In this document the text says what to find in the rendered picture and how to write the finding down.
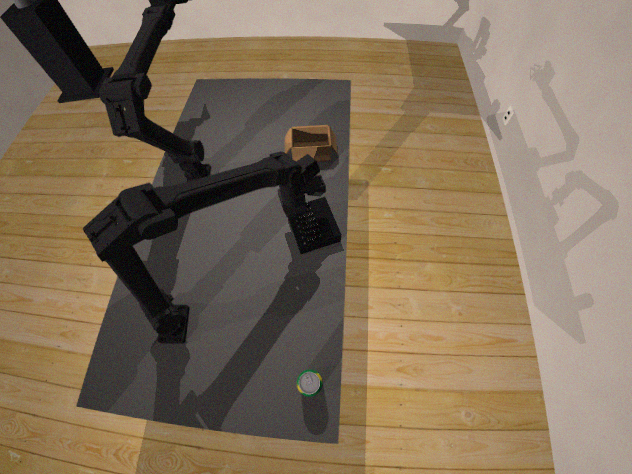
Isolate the brown cardboard box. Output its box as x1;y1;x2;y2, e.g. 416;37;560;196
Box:
285;125;338;162

